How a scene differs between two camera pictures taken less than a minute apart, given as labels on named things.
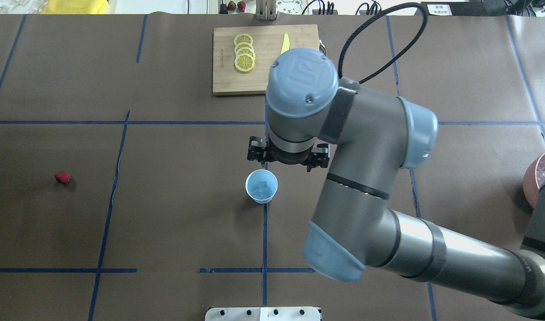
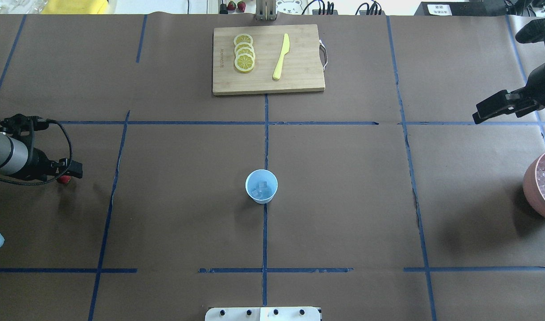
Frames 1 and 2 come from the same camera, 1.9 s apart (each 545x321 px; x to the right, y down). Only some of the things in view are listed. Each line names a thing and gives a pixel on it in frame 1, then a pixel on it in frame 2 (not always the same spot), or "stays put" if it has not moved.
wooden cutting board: (267, 40) stays put
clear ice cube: (258, 194) stays put
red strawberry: (63, 177) stays put
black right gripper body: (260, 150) → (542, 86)
